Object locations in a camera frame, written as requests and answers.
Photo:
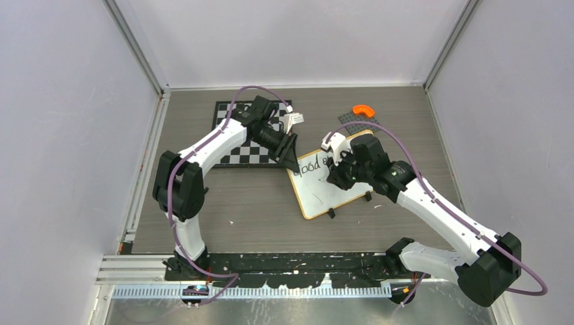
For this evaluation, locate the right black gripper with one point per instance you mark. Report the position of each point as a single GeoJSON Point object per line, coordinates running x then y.
{"type": "Point", "coordinates": [335, 172]}

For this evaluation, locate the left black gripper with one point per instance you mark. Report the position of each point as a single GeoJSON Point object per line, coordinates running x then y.
{"type": "Point", "coordinates": [285, 154]}

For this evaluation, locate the yellow framed whiteboard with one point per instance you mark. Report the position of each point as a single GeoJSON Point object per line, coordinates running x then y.
{"type": "Point", "coordinates": [314, 194]}

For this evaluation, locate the black white checkerboard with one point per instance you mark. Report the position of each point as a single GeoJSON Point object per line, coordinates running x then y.
{"type": "Point", "coordinates": [249, 154]}

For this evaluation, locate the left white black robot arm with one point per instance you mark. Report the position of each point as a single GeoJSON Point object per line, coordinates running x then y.
{"type": "Point", "coordinates": [179, 182]}

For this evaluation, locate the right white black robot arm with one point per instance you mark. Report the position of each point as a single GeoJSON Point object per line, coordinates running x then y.
{"type": "Point", "coordinates": [482, 263]}

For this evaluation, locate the grey lego baseplate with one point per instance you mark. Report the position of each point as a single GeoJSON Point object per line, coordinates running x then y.
{"type": "Point", "coordinates": [358, 123]}

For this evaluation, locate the orange curved block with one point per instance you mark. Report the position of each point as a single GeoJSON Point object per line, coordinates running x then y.
{"type": "Point", "coordinates": [363, 110]}

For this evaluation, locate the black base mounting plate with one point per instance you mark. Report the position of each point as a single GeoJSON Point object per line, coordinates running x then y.
{"type": "Point", "coordinates": [290, 270]}

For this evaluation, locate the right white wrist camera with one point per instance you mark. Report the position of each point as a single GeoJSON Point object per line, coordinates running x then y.
{"type": "Point", "coordinates": [337, 144]}

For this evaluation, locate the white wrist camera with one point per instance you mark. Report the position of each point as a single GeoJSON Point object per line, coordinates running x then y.
{"type": "Point", "coordinates": [337, 144]}
{"type": "Point", "coordinates": [291, 119]}

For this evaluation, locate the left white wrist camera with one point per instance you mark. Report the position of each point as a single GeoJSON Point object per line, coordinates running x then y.
{"type": "Point", "coordinates": [291, 119]}

